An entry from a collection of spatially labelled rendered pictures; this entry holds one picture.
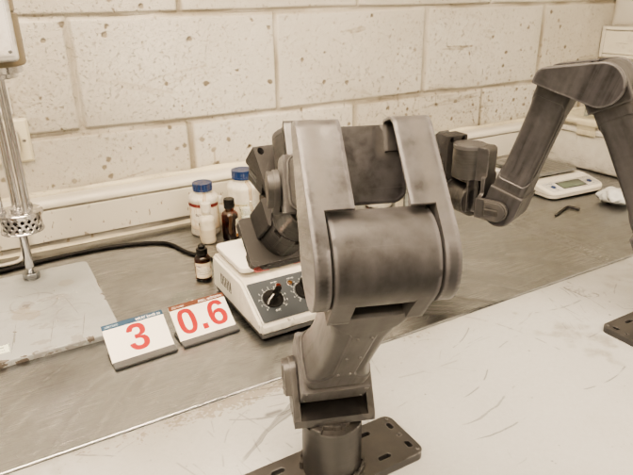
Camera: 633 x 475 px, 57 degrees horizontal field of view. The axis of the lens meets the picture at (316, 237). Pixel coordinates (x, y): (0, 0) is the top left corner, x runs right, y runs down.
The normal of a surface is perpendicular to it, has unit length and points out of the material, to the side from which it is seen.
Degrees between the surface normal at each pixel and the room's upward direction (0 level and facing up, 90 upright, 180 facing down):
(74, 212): 90
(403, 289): 105
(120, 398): 0
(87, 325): 0
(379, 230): 37
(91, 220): 90
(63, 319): 0
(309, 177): 44
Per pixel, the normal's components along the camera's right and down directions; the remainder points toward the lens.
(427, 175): 0.11, -0.40
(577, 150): -0.85, 0.27
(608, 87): -0.62, 0.31
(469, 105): 0.50, 0.33
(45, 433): -0.01, -0.92
